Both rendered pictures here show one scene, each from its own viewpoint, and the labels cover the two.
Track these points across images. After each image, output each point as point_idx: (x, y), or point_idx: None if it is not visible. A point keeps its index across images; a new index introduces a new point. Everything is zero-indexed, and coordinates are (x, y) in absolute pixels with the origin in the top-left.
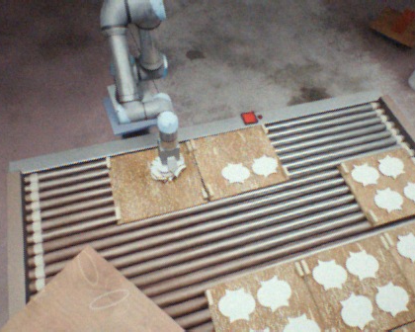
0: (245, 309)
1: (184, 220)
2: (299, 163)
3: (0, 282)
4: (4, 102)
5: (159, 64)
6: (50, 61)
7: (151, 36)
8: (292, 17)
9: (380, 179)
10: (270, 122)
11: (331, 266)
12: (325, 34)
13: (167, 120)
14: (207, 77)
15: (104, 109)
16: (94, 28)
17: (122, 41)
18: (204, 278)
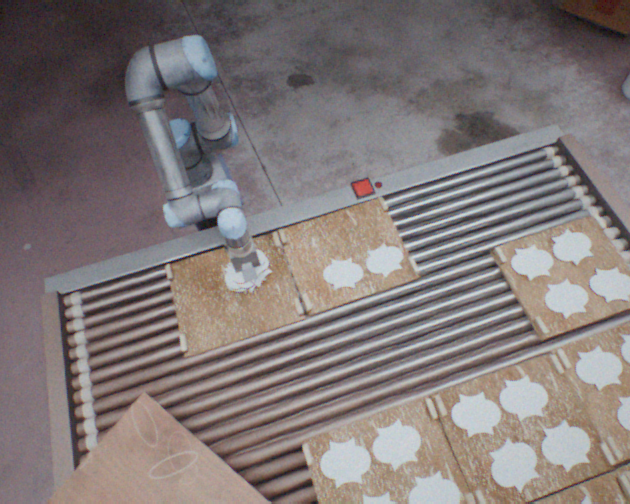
0: (357, 468)
1: (273, 346)
2: (436, 251)
3: None
4: (49, 176)
5: (224, 130)
6: (104, 112)
7: (202, 100)
8: (442, 5)
9: (556, 267)
10: (393, 191)
11: (478, 402)
12: (492, 26)
13: (229, 221)
14: (319, 112)
15: None
16: None
17: (158, 119)
18: (301, 425)
